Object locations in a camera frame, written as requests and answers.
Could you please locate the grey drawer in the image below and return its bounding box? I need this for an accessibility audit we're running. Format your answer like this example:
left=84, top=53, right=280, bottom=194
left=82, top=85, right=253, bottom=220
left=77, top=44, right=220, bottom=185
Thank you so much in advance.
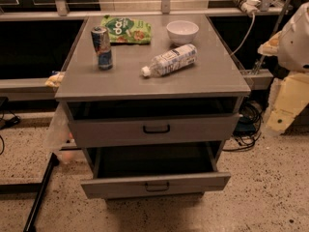
left=69, top=113, right=239, bottom=148
left=81, top=142, right=231, bottom=199

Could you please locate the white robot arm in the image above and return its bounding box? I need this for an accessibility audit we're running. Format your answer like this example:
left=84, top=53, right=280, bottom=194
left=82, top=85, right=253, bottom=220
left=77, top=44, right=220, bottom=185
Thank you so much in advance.
left=258, top=2, right=309, bottom=134

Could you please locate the grey top drawer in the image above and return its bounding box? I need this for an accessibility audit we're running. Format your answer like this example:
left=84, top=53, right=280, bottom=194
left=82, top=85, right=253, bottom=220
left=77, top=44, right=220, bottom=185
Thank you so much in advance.
left=69, top=113, right=239, bottom=148

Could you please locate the grey drawer cabinet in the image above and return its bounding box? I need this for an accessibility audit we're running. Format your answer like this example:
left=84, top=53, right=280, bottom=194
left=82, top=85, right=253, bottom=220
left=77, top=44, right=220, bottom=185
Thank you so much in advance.
left=54, top=14, right=252, bottom=201

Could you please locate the white power strip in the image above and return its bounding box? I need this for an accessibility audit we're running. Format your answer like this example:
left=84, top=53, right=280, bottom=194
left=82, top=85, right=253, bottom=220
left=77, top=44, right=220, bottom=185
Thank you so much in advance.
left=233, top=0, right=260, bottom=16

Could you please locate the clear plastic water bottle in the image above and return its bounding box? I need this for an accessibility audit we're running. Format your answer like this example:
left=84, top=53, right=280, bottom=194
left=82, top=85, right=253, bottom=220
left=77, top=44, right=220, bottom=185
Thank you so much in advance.
left=141, top=43, right=197, bottom=77

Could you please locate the white bowl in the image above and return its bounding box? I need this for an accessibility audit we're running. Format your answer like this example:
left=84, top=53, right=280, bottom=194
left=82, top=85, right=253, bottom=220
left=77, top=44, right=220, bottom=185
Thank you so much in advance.
left=166, top=20, right=199, bottom=45

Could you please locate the green snack bag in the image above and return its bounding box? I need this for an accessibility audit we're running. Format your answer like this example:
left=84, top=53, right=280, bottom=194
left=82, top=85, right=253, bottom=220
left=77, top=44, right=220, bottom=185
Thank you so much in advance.
left=100, top=15, right=152, bottom=44

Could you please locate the blue energy drink can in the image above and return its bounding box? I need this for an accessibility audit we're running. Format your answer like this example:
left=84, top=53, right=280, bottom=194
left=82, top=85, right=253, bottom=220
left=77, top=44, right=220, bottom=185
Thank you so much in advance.
left=91, top=26, right=113, bottom=71

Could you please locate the clear plastic bag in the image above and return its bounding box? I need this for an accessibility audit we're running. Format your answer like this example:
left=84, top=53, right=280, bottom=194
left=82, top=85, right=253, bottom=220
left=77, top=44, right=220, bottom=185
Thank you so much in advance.
left=43, top=104, right=76, bottom=163

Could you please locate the black cable bundle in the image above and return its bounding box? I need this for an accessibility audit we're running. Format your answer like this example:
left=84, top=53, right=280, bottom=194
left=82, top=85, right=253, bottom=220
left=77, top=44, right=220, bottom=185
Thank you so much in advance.
left=222, top=101, right=265, bottom=153

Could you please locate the white cable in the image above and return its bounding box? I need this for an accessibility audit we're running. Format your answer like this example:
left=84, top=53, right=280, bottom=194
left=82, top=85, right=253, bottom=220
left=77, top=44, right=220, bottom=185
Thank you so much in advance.
left=229, top=13, right=257, bottom=57

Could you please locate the black cable left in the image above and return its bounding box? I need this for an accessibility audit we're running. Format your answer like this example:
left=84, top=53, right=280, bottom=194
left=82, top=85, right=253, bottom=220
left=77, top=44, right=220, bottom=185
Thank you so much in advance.
left=0, top=96, right=21, bottom=157

